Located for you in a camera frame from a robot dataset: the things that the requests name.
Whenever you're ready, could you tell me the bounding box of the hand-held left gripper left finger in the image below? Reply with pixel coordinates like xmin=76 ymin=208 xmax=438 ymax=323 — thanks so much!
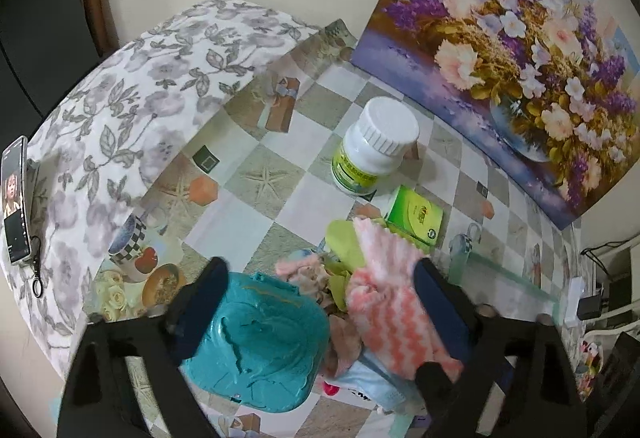
xmin=57 ymin=257 xmax=231 ymax=438

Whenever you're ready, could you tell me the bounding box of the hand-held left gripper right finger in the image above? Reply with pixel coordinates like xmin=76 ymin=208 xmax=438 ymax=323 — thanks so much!
xmin=412 ymin=257 xmax=588 ymax=438

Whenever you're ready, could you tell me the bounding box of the pink white striped cloth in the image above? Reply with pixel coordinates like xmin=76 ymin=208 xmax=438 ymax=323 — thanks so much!
xmin=345 ymin=216 xmax=466 ymax=381

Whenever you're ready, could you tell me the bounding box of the teal plastic box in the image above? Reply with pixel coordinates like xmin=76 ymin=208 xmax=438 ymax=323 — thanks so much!
xmin=180 ymin=270 xmax=331 ymax=414

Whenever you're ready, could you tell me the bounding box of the small green carton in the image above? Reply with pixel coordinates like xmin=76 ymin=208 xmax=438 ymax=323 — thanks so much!
xmin=384 ymin=185 xmax=445 ymax=253

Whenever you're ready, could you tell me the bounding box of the light blue face mask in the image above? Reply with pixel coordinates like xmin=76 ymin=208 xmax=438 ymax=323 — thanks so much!
xmin=345 ymin=353 xmax=426 ymax=419

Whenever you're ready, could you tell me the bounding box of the yellow-green cloth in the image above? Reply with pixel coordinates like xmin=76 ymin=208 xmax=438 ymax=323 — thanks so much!
xmin=325 ymin=218 xmax=396 ymax=313

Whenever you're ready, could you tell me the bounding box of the pink plush toy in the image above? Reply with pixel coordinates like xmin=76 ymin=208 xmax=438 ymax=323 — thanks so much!
xmin=275 ymin=252 xmax=331 ymax=306

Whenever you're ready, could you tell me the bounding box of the black charger adapter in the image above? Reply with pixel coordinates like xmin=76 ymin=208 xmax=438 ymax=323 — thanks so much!
xmin=575 ymin=295 xmax=603 ymax=321

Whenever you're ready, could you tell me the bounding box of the white plastic basket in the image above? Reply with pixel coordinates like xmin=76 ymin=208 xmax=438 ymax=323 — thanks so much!
xmin=575 ymin=318 xmax=640 ymax=394

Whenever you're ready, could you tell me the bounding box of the white bottle with green label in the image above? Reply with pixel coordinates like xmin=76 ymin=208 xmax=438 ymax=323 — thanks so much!
xmin=331 ymin=96 xmax=420 ymax=196

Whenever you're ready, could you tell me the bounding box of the smartphone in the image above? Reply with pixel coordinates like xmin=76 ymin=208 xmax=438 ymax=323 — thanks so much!
xmin=1 ymin=136 xmax=33 ymax=265

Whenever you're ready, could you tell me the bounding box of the grey floral fabric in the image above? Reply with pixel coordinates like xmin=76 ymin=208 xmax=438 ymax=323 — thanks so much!
xmin=0 ymin=0 xmax=318 ymax=379

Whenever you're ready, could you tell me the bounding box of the flower painting canvas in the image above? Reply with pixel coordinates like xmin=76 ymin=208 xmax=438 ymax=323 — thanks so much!
xmin=350 ymin=0 xmax=640 ymax=231

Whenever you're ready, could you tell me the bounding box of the black key ring strap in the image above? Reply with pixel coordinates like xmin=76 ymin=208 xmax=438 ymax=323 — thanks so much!
xmin=31 ymin=238 xmax=46 ymax=299

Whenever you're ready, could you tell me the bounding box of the black cable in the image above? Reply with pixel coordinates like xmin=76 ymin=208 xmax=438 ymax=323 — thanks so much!
xmin=582 ymin=240 xmax=640 ymax=271

